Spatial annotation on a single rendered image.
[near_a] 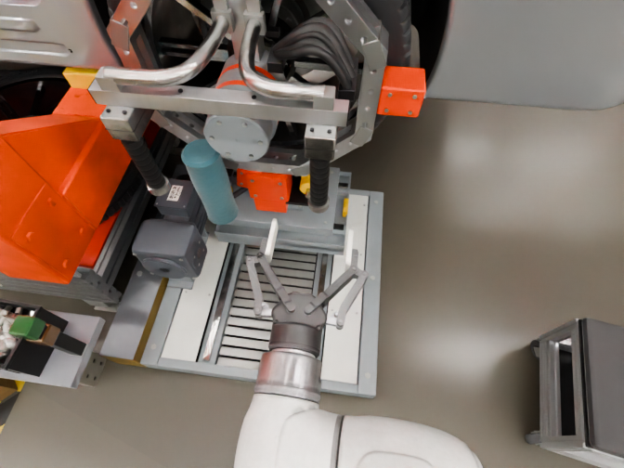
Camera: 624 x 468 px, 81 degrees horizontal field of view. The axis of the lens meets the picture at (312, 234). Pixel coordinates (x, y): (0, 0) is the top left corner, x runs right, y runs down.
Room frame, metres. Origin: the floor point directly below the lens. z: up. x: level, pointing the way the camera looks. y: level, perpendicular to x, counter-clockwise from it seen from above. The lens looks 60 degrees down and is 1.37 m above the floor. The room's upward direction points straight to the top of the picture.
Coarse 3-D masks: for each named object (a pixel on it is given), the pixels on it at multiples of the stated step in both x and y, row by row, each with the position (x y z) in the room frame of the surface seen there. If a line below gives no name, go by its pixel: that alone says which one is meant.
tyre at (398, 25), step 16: (112, 0) 0.78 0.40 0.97; (368, 0) 0.71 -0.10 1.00; (384, 0) 0.71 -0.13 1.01; (400, 0) 0.71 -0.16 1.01; (384, 16) 0.71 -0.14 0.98; (400, 16) 0.71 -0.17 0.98; (400, 32) 0.70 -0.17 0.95; (400, 48) 0.70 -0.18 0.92; (400, 64) 0.70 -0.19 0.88; (304, 144) 0.73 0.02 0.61
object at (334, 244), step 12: (348, 180) 0.98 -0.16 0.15; (348, 192) 0.90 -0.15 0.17; (336, 204) 0.85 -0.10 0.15; (336, 216) 0.79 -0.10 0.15; (216, 228) 0.72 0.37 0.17; (228, 228) 0.74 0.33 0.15; (240, 228) 0.74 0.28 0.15; (252, 228) 0.74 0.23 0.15; (264, 228) 0.74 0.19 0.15; (336, 228) 0.72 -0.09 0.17; (228, 240) 0.70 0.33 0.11; (240, 240) 0.70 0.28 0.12; (252, 240) 0.69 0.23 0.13; (276, 240) 0.68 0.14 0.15; (288, 240) 0.67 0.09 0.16; (300, 240) 0.67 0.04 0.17; (312, 240) 0.68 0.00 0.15; (324, 240) 0.68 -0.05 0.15; (336, 240) 0.68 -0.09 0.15; (312, 252) 0.66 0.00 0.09; (324, 252) 0.66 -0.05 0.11; (336, 252) 0.65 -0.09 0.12
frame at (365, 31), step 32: (128, 0) 0.68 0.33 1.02; (320, 0) 0.64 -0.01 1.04; (352, 0) 0.67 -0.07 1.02; (128, 32) 0.69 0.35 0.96; (352, 32) 0.63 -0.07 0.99; (384, 32) 0.67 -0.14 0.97; (128, 64) 0.69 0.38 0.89; (384, 64) 0.62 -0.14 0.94; (192, 128) 0.72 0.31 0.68; (352, 128) 0.65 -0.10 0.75; (224, 160) 0.67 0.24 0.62; (256, 160) 0.67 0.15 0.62; (288, 160) 0.67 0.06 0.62
